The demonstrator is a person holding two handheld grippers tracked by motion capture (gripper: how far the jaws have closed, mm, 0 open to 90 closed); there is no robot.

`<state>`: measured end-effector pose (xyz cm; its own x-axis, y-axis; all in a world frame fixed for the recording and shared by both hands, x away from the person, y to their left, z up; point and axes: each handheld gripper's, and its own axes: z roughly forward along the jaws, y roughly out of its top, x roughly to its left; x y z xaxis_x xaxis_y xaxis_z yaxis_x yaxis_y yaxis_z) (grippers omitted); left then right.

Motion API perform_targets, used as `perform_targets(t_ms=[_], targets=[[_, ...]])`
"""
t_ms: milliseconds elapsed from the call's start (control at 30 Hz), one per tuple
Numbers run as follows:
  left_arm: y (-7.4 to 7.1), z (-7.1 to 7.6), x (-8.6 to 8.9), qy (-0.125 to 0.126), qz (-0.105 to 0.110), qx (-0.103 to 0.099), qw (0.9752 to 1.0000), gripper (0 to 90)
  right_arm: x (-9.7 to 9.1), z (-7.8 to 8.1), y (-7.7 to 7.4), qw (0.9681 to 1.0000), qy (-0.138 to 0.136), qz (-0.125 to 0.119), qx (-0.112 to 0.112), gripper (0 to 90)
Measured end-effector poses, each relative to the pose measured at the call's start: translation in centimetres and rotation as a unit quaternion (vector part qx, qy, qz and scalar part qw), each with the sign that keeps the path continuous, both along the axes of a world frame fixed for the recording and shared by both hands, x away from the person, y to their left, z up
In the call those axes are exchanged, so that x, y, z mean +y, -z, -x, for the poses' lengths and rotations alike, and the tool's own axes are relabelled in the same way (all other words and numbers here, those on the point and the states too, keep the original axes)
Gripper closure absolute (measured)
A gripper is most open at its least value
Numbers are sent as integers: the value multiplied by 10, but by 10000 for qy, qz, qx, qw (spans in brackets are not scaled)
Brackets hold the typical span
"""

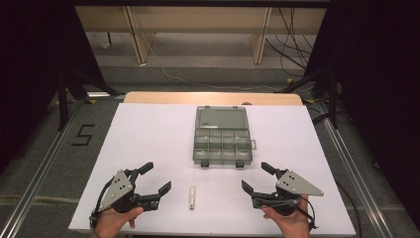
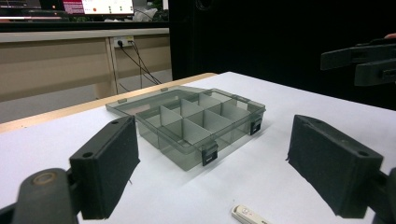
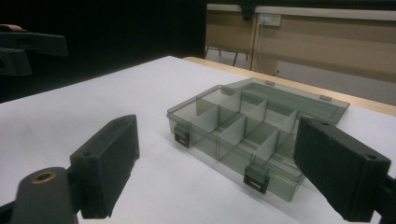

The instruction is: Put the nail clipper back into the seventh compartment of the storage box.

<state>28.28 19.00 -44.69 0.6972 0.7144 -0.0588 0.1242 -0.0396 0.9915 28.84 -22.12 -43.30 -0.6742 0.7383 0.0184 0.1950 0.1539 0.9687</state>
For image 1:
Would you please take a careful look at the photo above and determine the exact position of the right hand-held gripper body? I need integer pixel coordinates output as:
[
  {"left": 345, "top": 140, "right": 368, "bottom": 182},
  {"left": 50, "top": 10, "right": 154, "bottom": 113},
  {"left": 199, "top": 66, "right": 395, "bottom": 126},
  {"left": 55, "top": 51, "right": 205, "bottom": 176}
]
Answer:
[{"left": 252, "top": 170, "right": 325, "bottom": 217}]

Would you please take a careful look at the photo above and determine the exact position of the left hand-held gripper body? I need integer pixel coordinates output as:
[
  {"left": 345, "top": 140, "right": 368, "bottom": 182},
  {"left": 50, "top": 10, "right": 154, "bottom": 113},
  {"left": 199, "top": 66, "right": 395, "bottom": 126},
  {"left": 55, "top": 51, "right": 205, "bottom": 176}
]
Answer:
[{"left": 97, "top": 169, "right": 161, "bottom": 214}]

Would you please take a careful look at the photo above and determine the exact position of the person's left hand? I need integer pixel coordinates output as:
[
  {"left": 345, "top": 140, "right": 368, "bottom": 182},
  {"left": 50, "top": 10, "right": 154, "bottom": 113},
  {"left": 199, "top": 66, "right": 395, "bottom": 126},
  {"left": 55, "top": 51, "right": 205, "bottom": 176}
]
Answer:
[{"left": 93, "top": 206, "right": 145, "bottom": 238}]

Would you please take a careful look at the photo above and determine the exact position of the person's right hand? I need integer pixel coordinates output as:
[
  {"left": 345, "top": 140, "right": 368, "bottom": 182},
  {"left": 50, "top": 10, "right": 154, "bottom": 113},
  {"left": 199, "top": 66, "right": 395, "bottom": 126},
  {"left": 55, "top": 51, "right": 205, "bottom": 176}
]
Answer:
[{"left": 262, "top": 194, "right": 313, "bottom": 238}]

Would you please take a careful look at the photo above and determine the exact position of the white table sheet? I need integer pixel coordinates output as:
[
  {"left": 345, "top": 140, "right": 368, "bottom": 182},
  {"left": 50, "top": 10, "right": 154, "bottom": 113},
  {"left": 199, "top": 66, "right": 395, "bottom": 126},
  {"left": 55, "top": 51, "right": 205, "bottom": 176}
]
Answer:
[{"left": 67, "top": 102, "right": 357, "bottom": 237}]

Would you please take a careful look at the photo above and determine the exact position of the small beige stick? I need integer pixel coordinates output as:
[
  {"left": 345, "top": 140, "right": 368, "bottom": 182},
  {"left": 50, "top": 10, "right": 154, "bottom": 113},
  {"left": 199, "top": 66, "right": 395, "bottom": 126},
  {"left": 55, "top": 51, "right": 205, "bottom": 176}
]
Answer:
[{"left": 188, "top": 185, "right": 197, "bottom": 210}]

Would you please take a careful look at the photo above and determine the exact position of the clear grey plastic compartment box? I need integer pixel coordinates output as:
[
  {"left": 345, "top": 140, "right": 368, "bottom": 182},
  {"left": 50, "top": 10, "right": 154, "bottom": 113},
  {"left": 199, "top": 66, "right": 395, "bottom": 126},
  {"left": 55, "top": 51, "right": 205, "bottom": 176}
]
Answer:
[{"left": 192, "top": 105, "right": 258, "bottom": 169}]

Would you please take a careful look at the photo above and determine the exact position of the black tape floor mark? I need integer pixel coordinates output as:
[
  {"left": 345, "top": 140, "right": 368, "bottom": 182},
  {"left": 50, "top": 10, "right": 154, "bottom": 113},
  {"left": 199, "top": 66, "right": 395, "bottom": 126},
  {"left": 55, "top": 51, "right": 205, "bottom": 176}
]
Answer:
[{"left": 71, "top": 124, "right": 96, "bottom": 147}]

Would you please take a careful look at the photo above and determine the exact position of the light wooden table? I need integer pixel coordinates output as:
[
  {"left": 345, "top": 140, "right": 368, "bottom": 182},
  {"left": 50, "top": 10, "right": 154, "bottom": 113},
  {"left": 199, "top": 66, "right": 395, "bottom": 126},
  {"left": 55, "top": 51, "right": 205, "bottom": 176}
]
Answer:
[{"left": 123, "top": 91, "right": 304, "bottom": 107}]

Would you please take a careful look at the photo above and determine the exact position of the black metal stand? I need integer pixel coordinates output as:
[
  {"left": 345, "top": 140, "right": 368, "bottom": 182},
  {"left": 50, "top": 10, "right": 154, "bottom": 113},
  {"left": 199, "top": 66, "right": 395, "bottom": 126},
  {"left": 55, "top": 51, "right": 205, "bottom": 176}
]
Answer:
[
  {"left": 54, "top": 67, "right": 127, "bottom": 132},
  {"left": 279, "top": 66, "right": 342, "bottom": 130}
]

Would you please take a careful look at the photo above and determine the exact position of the dark curtain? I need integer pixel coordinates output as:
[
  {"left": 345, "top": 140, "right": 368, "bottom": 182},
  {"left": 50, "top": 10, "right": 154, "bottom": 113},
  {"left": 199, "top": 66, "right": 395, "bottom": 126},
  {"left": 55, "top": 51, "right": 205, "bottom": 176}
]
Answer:
[
  {"left": 0, "top": 0, "right": 107, "bottom": 173},
  {"left": 303, "top": 0, "right": 420, "bottom": 229}
]

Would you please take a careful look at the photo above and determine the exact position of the beige wooden desk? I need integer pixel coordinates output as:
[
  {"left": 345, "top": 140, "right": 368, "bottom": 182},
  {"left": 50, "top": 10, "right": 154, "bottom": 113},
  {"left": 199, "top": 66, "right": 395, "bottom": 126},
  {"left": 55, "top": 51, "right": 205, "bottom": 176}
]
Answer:
[{"left": 74, "top": 5, "right": 328, "bottom": 65}]

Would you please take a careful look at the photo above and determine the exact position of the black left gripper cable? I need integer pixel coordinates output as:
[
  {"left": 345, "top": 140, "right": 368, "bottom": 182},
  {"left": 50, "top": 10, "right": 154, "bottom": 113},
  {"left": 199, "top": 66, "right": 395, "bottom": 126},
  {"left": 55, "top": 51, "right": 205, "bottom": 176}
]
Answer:
[{"left": 88, "top": 178, "right": 116, "bottom": 230}]

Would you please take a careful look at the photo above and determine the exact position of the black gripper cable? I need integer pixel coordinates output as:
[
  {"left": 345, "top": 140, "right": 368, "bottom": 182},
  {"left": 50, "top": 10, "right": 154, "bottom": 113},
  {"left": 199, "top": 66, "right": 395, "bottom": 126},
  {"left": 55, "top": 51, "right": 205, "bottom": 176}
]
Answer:
[
  {"left": 294, "top": 197, "right": 319, "bottom": 231},
  {"left": 88, "top": 178, "right": 116, "bottom": 230}
]

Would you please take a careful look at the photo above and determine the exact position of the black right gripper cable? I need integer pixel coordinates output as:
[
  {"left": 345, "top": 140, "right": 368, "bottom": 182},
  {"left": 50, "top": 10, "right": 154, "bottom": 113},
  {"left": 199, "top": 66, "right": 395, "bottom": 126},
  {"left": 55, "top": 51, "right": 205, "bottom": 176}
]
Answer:
[{"left": 294, "top": 197, "right": 319, "bottom": 231}]

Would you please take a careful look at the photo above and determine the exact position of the aluminium floor rail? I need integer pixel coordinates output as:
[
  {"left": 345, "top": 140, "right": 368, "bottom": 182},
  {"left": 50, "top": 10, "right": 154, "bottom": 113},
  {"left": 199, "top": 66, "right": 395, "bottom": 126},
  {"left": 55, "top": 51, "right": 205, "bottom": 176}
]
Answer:
[
  {"left": 315, "top": 100, "right": 397, "bottom": 238},
  {"left": 0, "top": 98, "right": 87, "bottom": 238}
]

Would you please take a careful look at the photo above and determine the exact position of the black floor cable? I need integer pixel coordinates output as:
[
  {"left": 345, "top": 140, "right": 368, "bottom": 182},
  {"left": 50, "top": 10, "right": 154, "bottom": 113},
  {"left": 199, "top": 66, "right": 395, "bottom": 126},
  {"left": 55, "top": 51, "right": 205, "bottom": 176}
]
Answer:
[{"left": 334, "top": 178, "right": 364, "bottom": 238}]

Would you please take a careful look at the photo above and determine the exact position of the bundle of black cables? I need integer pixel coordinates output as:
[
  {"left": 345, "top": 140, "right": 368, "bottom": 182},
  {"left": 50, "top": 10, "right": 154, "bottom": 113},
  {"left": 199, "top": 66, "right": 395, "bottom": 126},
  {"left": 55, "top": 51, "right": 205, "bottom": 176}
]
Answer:
[{"left": 264, "top": 7, "right": 315, "bottom": 79}]

